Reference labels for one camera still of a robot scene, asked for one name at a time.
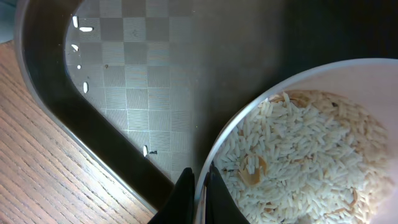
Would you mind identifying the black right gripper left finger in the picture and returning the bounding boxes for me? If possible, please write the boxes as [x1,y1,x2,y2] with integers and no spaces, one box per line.
[148,167,195,224]

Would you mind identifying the dark brown serving tray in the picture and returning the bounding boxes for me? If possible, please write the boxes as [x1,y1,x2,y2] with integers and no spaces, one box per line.
[14,0,397,212]

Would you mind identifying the leftover rice pile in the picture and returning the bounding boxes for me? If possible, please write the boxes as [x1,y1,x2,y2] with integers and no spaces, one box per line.
[213,90,395,223]

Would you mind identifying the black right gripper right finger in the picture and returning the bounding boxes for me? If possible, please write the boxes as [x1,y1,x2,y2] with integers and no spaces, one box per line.
[205,163,249,224]

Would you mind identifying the white bowl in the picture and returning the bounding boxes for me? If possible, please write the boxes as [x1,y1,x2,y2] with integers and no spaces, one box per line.
[193,58,397,224]

